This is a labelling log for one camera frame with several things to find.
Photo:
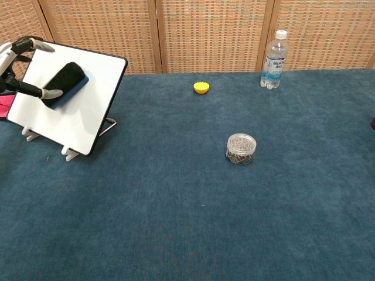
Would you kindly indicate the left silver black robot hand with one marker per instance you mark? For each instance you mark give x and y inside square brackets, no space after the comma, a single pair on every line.
[7,58]

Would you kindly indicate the white rectangular board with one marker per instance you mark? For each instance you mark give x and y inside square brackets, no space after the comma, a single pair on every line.
[88,117]

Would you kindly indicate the pink microfibre cloth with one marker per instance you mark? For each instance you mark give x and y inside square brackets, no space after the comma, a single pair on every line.
[5,106]

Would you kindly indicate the white folding board stand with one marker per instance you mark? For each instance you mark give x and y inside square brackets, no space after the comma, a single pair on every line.
[70,155]

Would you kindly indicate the woven bamboo folding screen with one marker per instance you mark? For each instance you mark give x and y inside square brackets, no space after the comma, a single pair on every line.
[205,32]

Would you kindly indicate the blue carpet table cover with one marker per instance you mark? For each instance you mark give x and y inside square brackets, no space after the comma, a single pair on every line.
[187,210]

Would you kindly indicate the clear plastic water bottle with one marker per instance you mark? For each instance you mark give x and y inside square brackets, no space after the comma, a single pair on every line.
[273,64]

